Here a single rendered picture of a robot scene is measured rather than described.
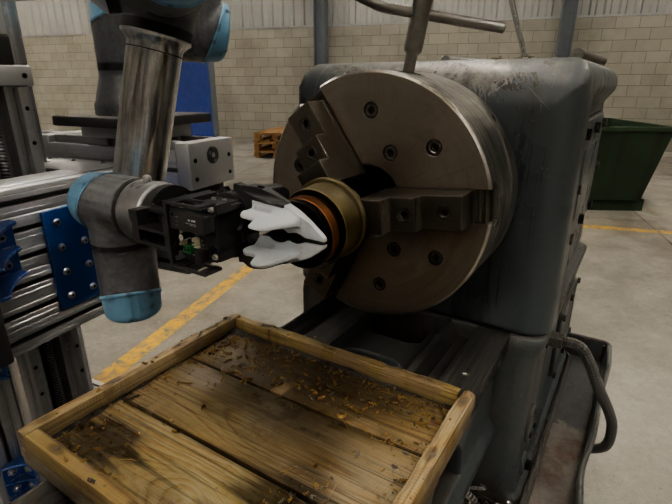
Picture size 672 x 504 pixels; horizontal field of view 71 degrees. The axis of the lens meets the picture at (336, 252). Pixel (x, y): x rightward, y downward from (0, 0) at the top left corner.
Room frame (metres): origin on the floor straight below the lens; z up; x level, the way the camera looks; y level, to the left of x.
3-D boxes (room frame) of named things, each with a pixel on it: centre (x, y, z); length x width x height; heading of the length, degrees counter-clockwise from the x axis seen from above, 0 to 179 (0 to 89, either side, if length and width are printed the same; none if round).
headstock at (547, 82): (0.98, -0.27, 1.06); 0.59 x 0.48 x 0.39; 148
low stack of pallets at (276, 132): (8.92, 0.91, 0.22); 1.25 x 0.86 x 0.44; 166
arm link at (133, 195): (0.54, 0.21, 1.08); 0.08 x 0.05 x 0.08; 147
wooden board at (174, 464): (0.40, 0.08, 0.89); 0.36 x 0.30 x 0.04; 58
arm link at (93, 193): (0.58, 0.28, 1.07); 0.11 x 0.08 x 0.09; 57
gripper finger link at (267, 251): (0.44, 0.06, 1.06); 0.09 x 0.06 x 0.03; 57
